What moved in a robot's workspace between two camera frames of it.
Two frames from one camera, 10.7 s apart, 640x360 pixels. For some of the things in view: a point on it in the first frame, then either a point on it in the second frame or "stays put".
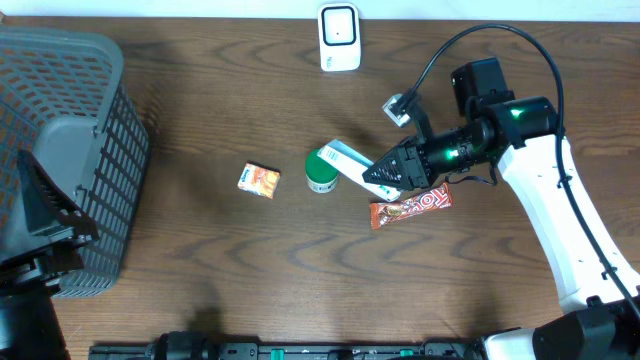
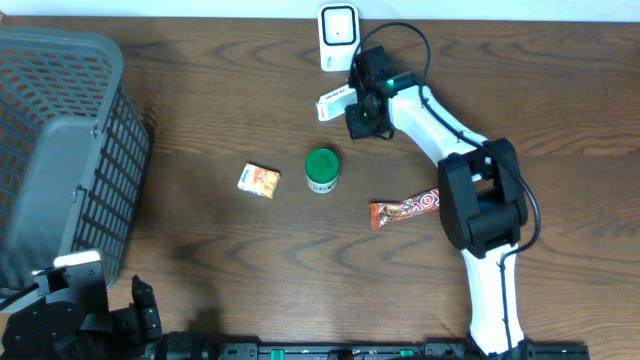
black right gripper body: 447,152 -> 359,118
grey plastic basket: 62,104 stays put
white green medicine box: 353,165 -> 335,101
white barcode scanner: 339,37 stays put
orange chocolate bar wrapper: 433,199 stays put
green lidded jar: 321,177 stays put
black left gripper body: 40,270 -> 119,336
